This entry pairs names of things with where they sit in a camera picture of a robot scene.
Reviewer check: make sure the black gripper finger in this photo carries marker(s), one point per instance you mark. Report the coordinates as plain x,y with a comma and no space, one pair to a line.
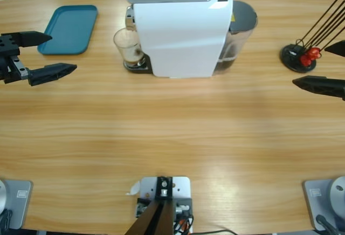
338,48
32,38
320,86
51,73

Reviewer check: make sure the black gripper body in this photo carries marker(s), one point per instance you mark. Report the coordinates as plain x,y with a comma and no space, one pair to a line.
9,59

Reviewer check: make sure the clear glass cup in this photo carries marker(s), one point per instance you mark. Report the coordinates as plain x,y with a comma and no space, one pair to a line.
126,43

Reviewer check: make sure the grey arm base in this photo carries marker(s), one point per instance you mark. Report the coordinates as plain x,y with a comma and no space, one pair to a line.
320,205
24,205

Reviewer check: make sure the red coffee capsule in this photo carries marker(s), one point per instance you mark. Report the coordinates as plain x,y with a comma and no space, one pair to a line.
314,52
306,60

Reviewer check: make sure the white capsule coffee machine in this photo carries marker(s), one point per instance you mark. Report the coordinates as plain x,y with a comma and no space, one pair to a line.
175,38

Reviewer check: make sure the teal plastic tray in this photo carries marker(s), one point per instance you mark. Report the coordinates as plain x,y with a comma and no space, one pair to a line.
70,30

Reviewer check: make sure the black capsule holder with rods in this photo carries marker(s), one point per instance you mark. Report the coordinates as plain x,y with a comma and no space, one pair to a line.
289,57

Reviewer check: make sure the metal grate drip tray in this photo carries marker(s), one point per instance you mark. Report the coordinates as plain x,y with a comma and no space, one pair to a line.
147,69

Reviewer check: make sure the clear water tank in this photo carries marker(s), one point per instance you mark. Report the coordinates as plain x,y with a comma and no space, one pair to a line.
242,16

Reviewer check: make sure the white paper tag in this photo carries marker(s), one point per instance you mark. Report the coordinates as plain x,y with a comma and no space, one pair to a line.
134,189

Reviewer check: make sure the white mount block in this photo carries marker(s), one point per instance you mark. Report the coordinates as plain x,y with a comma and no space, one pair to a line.
180,189

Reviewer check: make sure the dark camera post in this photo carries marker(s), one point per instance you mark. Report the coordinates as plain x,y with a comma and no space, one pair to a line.
156,218

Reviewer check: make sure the black clamp bracket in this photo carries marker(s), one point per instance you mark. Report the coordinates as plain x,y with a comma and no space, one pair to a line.
186,205

